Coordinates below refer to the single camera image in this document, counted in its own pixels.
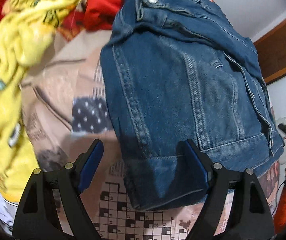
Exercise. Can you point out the brown wooden door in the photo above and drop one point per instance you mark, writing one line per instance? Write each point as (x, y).
(271, 49)

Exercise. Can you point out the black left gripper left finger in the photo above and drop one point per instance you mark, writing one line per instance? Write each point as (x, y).
(36, 216)

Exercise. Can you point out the newspaper print bed sheet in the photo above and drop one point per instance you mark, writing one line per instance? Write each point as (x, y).
(65, 109)

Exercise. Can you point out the yellow cartoon print garment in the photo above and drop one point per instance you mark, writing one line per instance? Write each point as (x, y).
(26, 32)

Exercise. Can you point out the red garment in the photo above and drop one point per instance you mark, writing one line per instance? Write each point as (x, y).
(99, 14)

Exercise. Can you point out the blue denim jacket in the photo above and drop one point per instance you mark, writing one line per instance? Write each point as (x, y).
(176, 70)

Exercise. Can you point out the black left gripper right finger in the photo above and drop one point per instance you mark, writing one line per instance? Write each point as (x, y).
(249, 217)

